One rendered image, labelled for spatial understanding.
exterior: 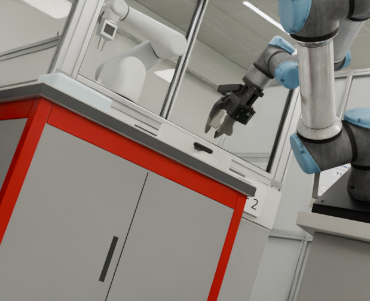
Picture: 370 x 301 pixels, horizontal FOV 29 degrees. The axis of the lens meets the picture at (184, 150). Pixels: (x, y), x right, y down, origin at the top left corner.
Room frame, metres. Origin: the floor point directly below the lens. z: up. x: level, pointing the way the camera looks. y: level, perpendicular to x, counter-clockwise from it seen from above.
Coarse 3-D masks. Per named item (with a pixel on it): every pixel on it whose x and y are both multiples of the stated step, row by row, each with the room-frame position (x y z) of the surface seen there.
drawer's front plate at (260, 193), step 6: (234, 174) 2.43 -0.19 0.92; (246, 180) 2.46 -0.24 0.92; (258, 186) 2.50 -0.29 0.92; (258, 192) 2.50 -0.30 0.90; (264, 192) 2.52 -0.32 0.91; (252, 198) 2.49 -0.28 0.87; (258, 198) 2.50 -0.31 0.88; (264, 198) 2.52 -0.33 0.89; (246, 204) 2.48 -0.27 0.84; (252, 204) 2.49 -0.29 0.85; (258, 204) 2.51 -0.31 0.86; (246, 210) 2.48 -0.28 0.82; (252, 210) 2.50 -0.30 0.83; (258, 210) 2.51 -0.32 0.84; (258, 216) 2.52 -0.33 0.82
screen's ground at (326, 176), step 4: (332, 168) 2.71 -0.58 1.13; (336, 168) 2.71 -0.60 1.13; (324, 172) 2.68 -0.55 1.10; (328, 172) 2.69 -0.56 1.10; (332, 172) 2.69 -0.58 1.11; (336, 172) 2.69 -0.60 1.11; (340, 172) 2.70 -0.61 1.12; (344, 172) 2.70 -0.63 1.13; (320, 176) 2.66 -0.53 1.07; (324, 176) 2.66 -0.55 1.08; (328, 176) 2.67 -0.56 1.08; (336, 176) 2.68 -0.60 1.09; (340, 176) 2.68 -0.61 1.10; (320, 180) 2.64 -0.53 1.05; (324, 180) 2.65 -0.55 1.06; (328, 180) 2.65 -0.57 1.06; (320, 184) 2.63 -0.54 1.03; (324, 184) 2.63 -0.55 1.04; (328, 184) 2.64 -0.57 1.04; (320, 192) 2.60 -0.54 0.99
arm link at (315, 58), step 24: (288, 0) 1.46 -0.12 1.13; (312, 0) 1.43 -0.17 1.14; (336, 0) 1.44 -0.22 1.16; (288, 24) 1.50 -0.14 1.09; (312, 24) 1.47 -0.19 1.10; (336, 24) 1.49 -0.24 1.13; (312, 48) 1.53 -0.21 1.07; (312, 72) 1.58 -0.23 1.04; (312, 96) 1.63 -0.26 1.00; (312, 120) 1.69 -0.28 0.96; (336, 120) 1.72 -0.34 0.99; (312, 144) 1.73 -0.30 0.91; (336, 144) 1.73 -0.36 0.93; (312, 168) 1.77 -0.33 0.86
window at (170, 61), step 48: (144, 0) 2.15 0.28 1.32; (192, 0) 2.25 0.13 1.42; (240, 0) 2.35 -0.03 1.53; (96, 48) 2.09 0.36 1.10; (144, 48) 2.18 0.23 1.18; (192, 48) 2.28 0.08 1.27; (240, 48) 2.39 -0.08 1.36; (144, 96) 2.21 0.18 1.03; (192, 96) 2.32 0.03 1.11; (288, 96) 2.55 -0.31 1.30; (240, 144) 2.46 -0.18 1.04
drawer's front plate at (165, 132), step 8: (160, 128) 2.07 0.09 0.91; (168, 128) 2.07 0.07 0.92; (160, 136) 2.06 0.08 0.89; (168, 136) 2.08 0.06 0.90; (176, 136) 2.09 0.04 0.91; (184, 136) 2.11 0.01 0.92; (176, 144) 2.10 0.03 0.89; (184, 144) 2.11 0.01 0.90; (192, 144) 2.13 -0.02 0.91; (192, 152) 2.14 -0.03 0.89; (200, 152) 2.15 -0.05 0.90; (216, 152) 2.19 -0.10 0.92; (216, 160) 2.19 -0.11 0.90; (224, 160) 2.21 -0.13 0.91; (224, 168) 2.21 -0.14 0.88
